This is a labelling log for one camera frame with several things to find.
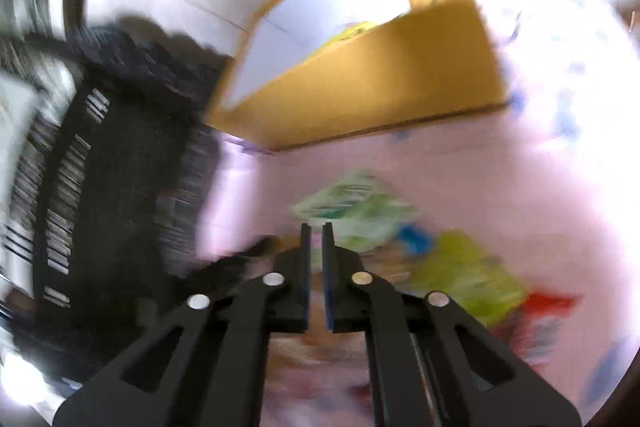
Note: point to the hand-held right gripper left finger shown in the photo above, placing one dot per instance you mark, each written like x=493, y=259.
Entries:
x=304, y=277

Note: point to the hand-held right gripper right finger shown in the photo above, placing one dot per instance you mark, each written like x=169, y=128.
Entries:
x=328, y=277

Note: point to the green white snack packet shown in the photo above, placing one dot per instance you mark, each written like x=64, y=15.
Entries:
x=355, y=202

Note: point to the yellow cardboard box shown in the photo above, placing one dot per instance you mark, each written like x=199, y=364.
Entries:
x=375, y=97

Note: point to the red snack packet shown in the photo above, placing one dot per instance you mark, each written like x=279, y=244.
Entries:
x=545, y=307

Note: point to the yellow stick packet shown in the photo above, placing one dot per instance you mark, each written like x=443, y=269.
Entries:
x=350, y=34

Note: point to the blue snack packet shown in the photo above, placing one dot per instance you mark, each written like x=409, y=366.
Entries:
x=415, y=237

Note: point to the dark carved wooden furniture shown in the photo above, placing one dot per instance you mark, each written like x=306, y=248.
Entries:
x=125, y=157

